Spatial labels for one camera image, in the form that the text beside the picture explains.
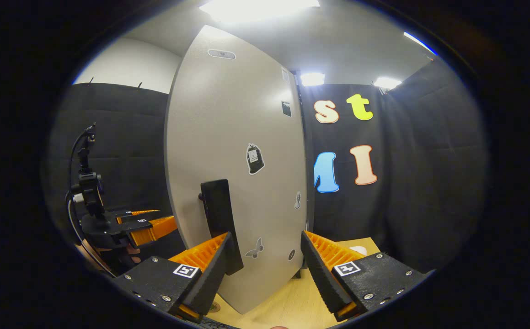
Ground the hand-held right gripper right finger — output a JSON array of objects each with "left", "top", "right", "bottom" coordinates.
[{"left": 300, "top": 230, "right": 430, "bottom": 322}]

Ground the light grey cabinet door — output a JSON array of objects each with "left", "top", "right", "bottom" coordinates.
[{"left": 164, "top": 25, "right": 309, "bottom": 315}]

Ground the dark grey cabinet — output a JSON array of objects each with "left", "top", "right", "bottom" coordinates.
[{"left": 294, "top": 69, "right": 316, "bottom": 279}]

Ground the black cabinet door handle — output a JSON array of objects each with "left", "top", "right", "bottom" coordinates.
[{"left": 198, "top": 179, "right": 245, "bottom": 276}]

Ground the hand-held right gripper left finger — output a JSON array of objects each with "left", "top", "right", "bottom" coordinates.
[{"left": 112, "top": 232, "right": 235, "bottom": 324}]

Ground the black backdrop cloth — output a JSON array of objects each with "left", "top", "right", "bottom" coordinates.
[{"left": 45, "top": 57, "right": 489, "bottom": 275}]

